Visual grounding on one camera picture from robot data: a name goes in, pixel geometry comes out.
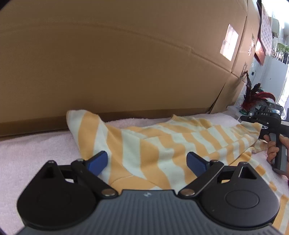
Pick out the orange white striped sweater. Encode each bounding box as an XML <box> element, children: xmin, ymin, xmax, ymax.
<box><xmin>66</xmin><ymin>110</ymin><xmax>288</xmax><ymax>234</ymax></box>

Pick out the person's right hand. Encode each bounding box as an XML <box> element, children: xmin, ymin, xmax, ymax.
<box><xmin>264</xmin><ymin>135</ymin><xmax>289</xmax><ymax>164</ymax></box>

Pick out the red leafed potted plant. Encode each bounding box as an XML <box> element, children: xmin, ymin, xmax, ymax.
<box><xmin>241</xmin><ymin>71</ymin><xmax>276</xmax><ymax>114</ymax></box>

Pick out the pink terry towel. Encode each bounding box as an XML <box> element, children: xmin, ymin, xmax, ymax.
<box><xmin>1</xmin><ymin>111</ymin><xmax>288</xmax><ymax>234</ymax></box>

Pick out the right cardboard box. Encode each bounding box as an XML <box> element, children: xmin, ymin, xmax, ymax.
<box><xmin>210</xmin><ymin>1</ymin><xmax>261</xmax><ymax>114</ymax></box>

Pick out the large centre cardboard box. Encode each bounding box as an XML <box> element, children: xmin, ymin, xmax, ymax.
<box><xmin>1</xmin><ymin>1</ymin><xmax>247</xmax><ymax>137</ymax></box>

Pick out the red wall calendar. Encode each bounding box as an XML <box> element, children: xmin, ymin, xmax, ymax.
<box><xmin>255</xmin><ymin>1</ymin><xmax>273</xmax><ymax>66</ymax></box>

